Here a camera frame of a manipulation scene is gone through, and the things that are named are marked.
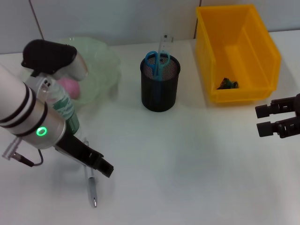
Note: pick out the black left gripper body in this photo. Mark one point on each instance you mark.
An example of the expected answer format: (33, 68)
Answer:
(77, 147)

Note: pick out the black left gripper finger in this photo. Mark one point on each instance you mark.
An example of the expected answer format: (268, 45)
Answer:
(105, 166)

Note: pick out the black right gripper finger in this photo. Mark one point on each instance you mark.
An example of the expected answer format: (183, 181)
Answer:
(269, 110)
(272, 127)

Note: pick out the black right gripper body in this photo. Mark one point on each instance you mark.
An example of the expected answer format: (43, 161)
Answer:
(298, 98)

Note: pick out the silver ballpoint pen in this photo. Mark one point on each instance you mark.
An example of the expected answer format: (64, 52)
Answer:
(92, 187)

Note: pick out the clear water bottle green label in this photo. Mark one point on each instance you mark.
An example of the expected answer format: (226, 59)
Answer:
(68, 110)

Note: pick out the green plastic wrapper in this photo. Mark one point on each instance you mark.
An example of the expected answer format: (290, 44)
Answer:
(228, 84)

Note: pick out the pink peach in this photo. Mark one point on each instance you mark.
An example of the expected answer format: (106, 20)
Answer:
(72, 87)

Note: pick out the blue capped scissors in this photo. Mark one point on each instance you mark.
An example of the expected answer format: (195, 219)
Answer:
(153, 65)

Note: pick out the transparent plastic ruler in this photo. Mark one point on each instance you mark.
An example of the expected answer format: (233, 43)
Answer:
(165, 44)

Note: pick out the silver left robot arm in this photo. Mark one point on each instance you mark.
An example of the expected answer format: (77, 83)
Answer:
(25, 112)

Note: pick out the pale green glass fruit bowl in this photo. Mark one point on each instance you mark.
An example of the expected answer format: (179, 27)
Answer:
(103, 63)

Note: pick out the black mesh pen holder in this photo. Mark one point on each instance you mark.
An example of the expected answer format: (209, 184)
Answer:
(159, 93)

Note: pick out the yellow plastic bin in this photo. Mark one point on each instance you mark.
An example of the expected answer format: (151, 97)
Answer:
(234, 35)

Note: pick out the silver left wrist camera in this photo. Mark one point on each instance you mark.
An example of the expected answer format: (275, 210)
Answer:
(54, 57)

